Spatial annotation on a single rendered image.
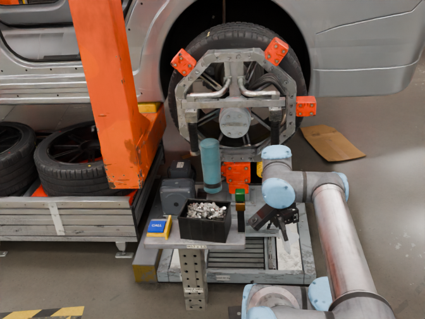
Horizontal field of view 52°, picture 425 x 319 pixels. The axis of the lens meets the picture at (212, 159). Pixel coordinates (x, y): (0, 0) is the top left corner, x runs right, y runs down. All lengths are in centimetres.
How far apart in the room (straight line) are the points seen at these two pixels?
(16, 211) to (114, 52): 112
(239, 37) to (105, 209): 110
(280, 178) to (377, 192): 182
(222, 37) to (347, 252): 126
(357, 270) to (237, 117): 108
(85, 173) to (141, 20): 84
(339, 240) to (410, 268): 152
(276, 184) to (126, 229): 132
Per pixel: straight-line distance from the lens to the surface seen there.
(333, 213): 108
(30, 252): 277
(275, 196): 123
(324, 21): 228
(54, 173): 247
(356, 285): 88
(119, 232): 241
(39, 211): 249
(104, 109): 194
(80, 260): 260
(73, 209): 241
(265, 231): 239
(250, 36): 197
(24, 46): 350
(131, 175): 207
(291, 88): 195
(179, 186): 229
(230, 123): 186
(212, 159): 197
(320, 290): 137
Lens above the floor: 166
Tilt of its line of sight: 30 degrees down
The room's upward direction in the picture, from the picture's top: 4 degrees counter-clockwise
